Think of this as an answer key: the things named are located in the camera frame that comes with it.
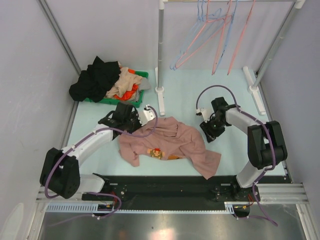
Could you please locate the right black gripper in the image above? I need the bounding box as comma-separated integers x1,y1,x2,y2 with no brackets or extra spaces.
199,115,227,143

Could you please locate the pink t shirt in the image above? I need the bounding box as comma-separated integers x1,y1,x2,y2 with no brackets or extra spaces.
118,116,222,180

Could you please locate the pink hanger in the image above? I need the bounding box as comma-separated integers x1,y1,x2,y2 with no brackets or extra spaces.
211,0,232,75
227,0,256,75
170,0,239,71

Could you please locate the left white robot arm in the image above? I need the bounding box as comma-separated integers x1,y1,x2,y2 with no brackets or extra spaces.
39,102,151,200

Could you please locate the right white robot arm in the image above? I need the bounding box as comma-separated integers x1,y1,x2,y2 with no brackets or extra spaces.
196,97,288,201

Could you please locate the blue hanger right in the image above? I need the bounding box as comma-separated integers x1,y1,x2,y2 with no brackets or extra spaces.
215,0,239,70

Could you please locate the blue hanger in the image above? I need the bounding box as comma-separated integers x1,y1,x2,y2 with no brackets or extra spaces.
215,0,239,70
169,0,225,71

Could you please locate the blue hanger left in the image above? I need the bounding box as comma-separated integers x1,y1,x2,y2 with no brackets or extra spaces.
169,0,225,71

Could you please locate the green plastic bin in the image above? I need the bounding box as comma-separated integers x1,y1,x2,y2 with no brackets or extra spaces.
99,69,149,108

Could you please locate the orange garment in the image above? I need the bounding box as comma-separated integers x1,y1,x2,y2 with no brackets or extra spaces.
112,68,140,102

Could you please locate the grey garment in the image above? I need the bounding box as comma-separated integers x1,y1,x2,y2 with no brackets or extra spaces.
133,77,152,102

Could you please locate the beige garment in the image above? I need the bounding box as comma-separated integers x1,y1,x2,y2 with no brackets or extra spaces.
105,67,143,99

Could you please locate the black garment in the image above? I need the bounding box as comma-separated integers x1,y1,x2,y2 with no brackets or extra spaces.
69,56,121,103

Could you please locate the white clothes rack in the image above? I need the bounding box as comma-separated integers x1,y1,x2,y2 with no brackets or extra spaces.
154,0,305,116

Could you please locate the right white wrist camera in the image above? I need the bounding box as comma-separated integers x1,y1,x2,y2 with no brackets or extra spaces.
196,107,213,123

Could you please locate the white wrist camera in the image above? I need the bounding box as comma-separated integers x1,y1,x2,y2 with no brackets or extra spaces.
196,107,213,123
138,105,156,126

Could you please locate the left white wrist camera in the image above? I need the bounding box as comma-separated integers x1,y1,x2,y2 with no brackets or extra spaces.
138,105,156,126

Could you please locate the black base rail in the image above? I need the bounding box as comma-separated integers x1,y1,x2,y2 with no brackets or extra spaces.
81,175,289,212

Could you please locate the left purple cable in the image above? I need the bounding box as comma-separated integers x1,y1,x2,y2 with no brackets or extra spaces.
44,105,159,227

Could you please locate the white cable duct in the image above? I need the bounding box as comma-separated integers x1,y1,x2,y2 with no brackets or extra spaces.
46,203,235,214

